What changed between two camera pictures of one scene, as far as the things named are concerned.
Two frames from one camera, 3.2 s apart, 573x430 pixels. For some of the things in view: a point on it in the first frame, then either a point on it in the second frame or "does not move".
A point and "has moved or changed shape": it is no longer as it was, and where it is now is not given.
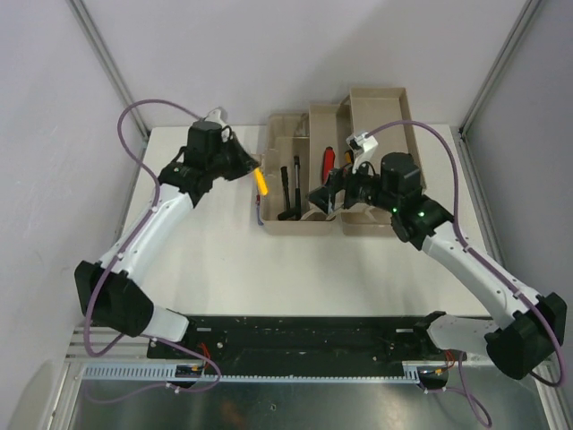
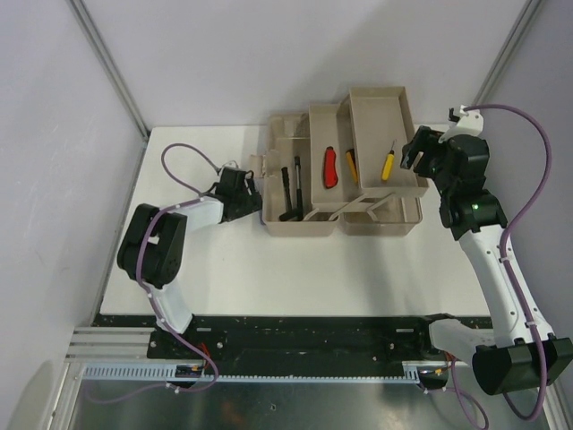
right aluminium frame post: [521, 23] does not move
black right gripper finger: [336, 180] → [423, 141]
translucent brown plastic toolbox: [303, 150] does not move
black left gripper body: [230, 164] → [247, 204]
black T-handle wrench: [290, 214] does not move
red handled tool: [329, 164] does not move
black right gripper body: [362, 186] → [440, 178]
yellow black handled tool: [261, 181] has moved or changed shape
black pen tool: [297, 202] does not move
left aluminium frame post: [98, 46] does not move
